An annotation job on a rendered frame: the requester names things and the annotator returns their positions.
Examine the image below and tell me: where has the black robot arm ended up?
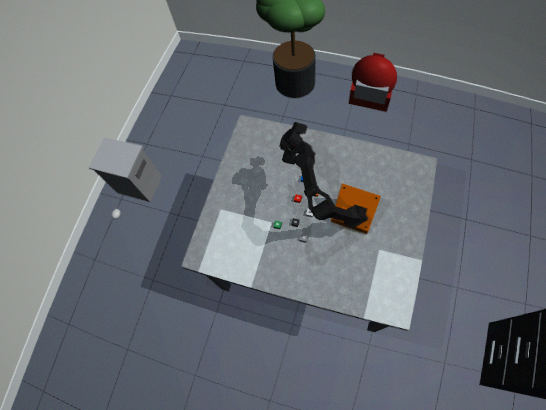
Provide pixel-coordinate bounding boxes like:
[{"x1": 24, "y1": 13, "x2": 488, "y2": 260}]
[{"x1": 279, "y1": 129, "x2": 368, "y2": 229}]

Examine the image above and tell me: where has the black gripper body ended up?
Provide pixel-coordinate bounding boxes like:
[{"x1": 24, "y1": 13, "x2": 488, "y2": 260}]
[{"x1": 282, "y1": 122, "x2": 308, "y2": 164}]

